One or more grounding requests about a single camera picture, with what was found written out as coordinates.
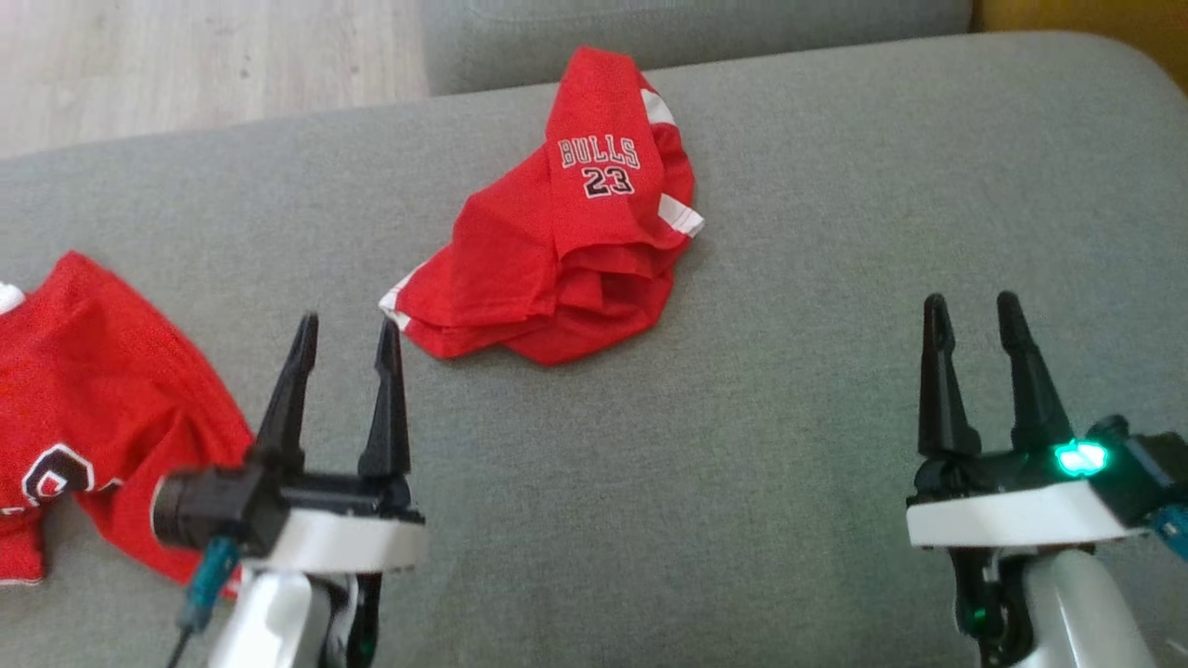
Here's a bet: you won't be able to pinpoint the red Bulls 23 shorts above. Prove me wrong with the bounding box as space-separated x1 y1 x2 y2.
379 46 704 366

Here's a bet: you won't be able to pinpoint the red white basketball jersey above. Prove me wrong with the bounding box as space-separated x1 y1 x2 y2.
0 250 253 595

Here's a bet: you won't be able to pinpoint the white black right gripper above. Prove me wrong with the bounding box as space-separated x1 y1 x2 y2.
907 291 1147 548

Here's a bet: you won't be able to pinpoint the grey fabric sofa seat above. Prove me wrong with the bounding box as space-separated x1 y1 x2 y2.
0 31 1188 668

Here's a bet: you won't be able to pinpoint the black cable with teal plug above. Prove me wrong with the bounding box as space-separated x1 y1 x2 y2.
165 536 240 668
1149 506 1188 562

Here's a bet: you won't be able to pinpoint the yellow furniture piece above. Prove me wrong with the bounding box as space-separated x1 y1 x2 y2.
972 0 1188 94

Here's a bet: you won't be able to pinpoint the grey sofa cushion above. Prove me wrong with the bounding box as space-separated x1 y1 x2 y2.
420 0 974 96

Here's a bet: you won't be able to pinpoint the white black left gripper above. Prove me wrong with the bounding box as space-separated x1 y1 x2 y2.
243 313 429 572

